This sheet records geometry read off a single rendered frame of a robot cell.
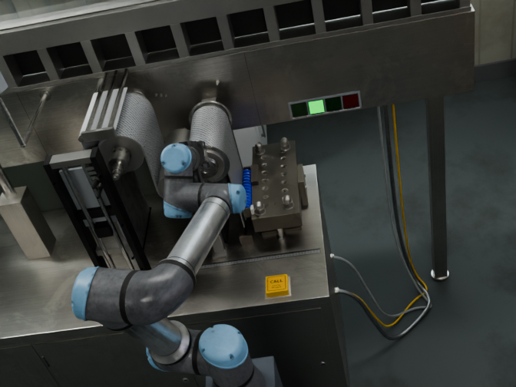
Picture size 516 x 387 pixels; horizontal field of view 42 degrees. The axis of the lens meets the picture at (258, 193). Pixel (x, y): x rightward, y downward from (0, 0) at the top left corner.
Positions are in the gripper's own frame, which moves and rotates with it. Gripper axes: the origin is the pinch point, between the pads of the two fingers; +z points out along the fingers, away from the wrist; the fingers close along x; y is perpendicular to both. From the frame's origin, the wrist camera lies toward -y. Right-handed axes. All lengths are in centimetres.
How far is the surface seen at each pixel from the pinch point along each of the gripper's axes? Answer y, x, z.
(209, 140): 8.3, -2.5, 3.9
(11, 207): -3, 71, 16
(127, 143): 10.7, 21.4, -2.7
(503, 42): 59, -153, 230
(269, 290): -40.7, -13.9, 5.3
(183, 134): 13.3, 9.2, 22.3
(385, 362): -90, -49, 90
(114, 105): 23.3, 24.3, -0.8
